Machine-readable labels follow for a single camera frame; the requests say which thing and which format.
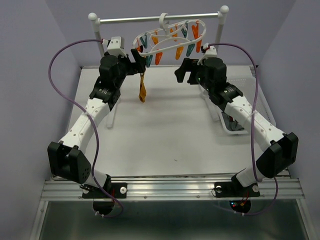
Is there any teal clothes peg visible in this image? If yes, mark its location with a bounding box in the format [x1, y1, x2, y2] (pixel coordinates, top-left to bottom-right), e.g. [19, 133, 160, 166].
[146, 55, 153, 68]

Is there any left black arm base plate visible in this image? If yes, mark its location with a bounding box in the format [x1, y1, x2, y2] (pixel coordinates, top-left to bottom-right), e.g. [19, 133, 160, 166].
[80, 182, 128, 199]

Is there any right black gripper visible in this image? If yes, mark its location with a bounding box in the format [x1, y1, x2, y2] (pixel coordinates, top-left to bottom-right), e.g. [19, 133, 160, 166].
[174, 57, 214, 93]

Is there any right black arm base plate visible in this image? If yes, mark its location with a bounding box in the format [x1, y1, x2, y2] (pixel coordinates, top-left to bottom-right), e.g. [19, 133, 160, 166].
[213, 181, 261, 198]

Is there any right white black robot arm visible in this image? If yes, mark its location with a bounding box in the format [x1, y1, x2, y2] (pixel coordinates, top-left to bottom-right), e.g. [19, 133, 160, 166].
[174, 57, 299, 198]

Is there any white round clip hanger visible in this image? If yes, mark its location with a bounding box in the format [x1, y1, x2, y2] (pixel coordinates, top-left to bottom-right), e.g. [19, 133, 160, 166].
[131, 13, 207, 65]

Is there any white clothes drying rack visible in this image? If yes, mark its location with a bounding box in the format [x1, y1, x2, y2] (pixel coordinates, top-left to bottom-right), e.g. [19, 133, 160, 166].
[87, 5, 230, 128]

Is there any white plastic laundry basket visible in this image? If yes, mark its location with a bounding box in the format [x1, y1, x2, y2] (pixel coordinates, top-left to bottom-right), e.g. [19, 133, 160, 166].
[214, 77, 277, 136]

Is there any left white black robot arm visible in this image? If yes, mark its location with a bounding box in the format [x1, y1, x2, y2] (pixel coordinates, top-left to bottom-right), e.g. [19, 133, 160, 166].
[47, 48, 146, 197]

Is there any mustard brown striped sock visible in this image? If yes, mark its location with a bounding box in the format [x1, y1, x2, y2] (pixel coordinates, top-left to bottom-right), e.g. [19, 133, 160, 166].
[138, 73, 147, 103]

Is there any aluminium rail frame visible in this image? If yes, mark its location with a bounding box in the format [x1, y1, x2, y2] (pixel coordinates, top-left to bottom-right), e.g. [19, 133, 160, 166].
[30, 170, 318, 240]

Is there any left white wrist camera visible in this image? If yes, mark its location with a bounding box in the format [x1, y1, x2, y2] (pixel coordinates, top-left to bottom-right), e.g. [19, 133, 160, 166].
[102, 36, 127, 57]

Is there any yellow orange clothes peg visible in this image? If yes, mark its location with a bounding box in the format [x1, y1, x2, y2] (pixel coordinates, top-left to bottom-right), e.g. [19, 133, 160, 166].
[155, 52, 163, 66]

